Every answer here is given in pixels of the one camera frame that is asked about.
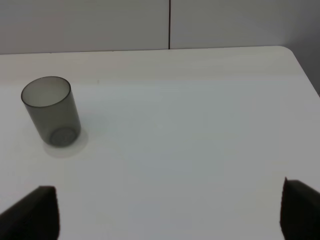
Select grey translucent plastic cup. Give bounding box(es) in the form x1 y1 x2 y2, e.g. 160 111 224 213
21 76 81 148

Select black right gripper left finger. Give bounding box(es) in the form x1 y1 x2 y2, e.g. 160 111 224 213
0 186 60 240

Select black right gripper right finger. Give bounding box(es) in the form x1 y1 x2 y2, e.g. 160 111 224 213
279 178 320 240

